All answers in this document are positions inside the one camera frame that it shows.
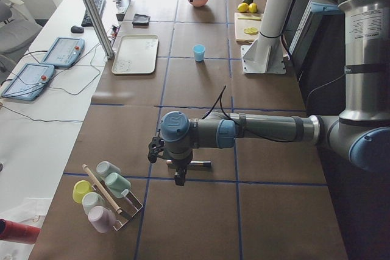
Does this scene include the green cup on rack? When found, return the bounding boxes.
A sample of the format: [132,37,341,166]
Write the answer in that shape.
[104,172,131,198]

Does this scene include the blue teach pendant near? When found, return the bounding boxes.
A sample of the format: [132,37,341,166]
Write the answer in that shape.
[1,63,55,101]

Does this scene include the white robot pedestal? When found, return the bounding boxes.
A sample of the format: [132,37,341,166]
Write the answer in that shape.
[241,0,293,74]

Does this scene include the white wire cup rack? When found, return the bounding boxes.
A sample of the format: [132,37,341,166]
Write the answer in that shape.
[92,178,143,231]

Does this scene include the yellow cup on rack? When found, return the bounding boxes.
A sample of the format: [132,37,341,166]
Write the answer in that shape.
[72,180,93,204]

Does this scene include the light blue cup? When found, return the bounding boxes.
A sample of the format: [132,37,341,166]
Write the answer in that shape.
[193,44,205,62]

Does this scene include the blue teach pendant far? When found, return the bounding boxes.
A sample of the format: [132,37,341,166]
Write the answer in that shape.
[40,37,85,68]

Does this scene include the cream bear tray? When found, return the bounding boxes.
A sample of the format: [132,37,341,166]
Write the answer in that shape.
[112,35,158,75]

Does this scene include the grey folded cloth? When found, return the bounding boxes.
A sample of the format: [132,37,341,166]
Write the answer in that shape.
[132,13,151,27]

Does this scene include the red bottle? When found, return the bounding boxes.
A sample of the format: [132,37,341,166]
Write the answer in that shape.
[1,219,41,244]

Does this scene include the grey cup on rack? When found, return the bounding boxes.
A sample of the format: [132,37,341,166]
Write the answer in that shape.
[96,161,121,179]

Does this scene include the aluminium frame post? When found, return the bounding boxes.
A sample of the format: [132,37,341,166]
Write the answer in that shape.
[83,0,115,60]

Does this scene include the black keyboard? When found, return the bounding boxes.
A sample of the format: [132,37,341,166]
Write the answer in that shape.
[80,0,107,27]

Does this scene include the pink cup on rack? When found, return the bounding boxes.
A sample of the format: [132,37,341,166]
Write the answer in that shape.
[88,206,116,233]

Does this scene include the white cup on rack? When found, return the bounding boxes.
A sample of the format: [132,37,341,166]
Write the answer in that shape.
[82,192,105,215]

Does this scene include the black computer mouse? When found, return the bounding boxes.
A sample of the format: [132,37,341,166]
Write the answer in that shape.
[71,26,84,33]

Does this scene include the wooden cutting board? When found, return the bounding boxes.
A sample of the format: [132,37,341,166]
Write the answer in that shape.
[234,12,263,42]

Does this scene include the steel muddler with black tip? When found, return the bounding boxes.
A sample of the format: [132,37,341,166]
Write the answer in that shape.
[166,160,212,170]

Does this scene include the lemon slices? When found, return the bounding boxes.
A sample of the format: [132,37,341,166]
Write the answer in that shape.
[243,27,258,35]

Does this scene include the blue teach pendant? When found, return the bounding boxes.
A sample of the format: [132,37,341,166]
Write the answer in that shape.
[1,63,55,101]
[40,37,85,68]

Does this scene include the yellow lemon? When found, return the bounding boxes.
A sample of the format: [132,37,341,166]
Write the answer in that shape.
[237,2,249,13]
[248,2,258,13]

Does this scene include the yellow plastic knife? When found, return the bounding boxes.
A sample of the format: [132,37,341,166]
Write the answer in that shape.
[237,16,262,21]

